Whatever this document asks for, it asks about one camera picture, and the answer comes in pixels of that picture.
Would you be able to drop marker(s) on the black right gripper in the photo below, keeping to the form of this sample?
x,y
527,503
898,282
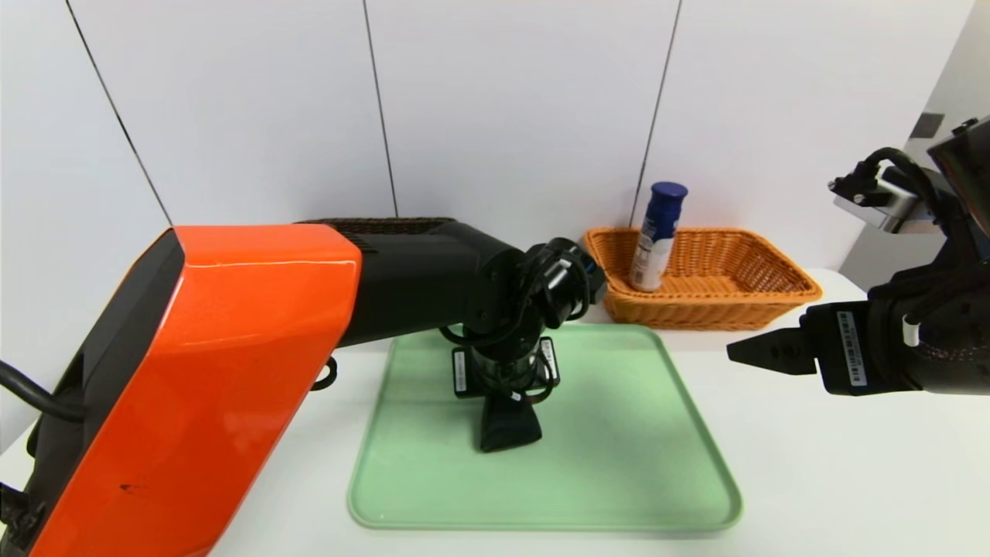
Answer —
x,y
844,348

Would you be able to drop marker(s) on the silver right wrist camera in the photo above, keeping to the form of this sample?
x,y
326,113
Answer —
x,y
878,197

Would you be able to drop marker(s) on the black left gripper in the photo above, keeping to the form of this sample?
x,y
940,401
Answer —
x,y
504,381

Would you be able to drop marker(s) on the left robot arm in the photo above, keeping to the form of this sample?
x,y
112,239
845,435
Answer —
x,y
232,371

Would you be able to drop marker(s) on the black soft glasses case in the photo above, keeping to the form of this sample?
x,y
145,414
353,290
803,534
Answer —
x,y
508,425

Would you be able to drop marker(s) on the orange wicker basket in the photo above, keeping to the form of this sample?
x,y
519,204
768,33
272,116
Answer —
x,y
711,302

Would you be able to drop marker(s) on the dark brown wicker basket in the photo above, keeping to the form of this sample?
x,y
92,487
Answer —
x,y
379,224

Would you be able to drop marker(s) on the blue capped white bottle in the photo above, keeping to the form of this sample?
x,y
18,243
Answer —
x,y
657,232

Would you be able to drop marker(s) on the dark wall bracket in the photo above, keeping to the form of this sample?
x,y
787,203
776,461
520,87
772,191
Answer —
x,y
926,125

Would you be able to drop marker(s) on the green plastic tray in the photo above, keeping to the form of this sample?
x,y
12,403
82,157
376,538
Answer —
x,y
619,464

